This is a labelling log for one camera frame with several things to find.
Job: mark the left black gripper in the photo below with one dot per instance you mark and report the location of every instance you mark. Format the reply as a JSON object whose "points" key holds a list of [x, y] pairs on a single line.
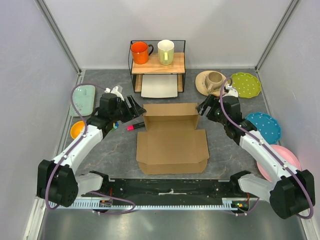
{"points": [[130, 115]]}

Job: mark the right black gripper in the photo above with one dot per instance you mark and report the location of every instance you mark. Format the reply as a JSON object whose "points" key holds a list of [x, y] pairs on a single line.
{"points": [[213, 101]]}

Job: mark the brown cardboard paper box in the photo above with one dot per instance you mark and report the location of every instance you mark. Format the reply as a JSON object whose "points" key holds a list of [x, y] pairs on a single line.
{"points": [[172, 143]]}

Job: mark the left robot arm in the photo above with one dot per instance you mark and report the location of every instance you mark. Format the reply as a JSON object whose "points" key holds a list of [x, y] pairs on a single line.
{"points": [[56, 180]]}

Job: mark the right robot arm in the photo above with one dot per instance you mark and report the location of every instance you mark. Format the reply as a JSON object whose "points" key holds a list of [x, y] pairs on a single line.
{"points": [[289, 191]]}

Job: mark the pink marker pen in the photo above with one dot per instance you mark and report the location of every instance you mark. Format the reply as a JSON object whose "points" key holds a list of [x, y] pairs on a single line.
{"points": [[135, 126]]}

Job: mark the rainbow flower toy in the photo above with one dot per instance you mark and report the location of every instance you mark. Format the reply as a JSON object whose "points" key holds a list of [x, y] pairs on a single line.
{"points": [[115, 126]]}

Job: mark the beige saucer plate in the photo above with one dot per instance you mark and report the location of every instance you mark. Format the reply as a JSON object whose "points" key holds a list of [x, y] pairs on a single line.
{"points": [[200, 83]]}

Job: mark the beige ceramic cup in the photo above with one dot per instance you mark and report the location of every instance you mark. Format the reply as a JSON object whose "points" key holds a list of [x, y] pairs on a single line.
{"points": [[213, 81]]}

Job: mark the white square plate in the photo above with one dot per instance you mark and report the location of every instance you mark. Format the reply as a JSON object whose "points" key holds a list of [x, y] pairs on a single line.
{"points": [[159, 86]]}

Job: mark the green dotted plate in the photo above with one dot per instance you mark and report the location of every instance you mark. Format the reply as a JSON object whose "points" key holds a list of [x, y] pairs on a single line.
{"points": [[247, 85]]}

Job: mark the mint green tray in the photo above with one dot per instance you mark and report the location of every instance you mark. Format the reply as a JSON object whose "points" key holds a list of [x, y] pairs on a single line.
{"points": [[83, 97]]}

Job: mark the orange bowl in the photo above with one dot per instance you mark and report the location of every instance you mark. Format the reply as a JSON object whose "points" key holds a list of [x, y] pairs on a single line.
{"points": [[76, 129]]}

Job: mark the orange mug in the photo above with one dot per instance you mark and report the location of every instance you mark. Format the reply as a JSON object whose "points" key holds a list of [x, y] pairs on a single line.
{"points": [[141, 51]]}

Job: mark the blue dotted plate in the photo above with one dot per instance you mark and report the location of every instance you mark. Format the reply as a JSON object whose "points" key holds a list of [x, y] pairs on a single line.
{"points": [[268, 126]]}

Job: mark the light green mug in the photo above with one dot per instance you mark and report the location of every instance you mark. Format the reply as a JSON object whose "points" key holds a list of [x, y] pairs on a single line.
{"points": [[165, 49]]}

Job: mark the pink plate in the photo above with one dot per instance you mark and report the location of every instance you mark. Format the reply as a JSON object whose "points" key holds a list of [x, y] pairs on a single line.
{"points": [[286, 155]]}

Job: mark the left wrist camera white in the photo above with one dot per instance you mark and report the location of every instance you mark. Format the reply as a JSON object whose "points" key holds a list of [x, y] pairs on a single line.
{"points": [[117, 90]]}

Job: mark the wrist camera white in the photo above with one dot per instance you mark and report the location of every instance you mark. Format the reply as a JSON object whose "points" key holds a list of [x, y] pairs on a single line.
{"points": [[117, 90], [229, 90]]}

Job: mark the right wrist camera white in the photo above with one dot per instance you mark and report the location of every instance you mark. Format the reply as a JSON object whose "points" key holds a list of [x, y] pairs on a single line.
{"points": [[229, 90]]}

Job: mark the black wire shelf rack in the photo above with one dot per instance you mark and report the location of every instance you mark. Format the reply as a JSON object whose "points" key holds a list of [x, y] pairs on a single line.
{"points": [[153, 65]]}

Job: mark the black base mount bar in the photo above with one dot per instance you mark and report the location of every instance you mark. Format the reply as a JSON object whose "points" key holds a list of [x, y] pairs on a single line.
{"points": [[171, 192]]}

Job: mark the white cable duct rail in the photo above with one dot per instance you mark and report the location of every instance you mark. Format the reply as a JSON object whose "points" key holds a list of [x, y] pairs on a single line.
{"points": [[90, 203]]}

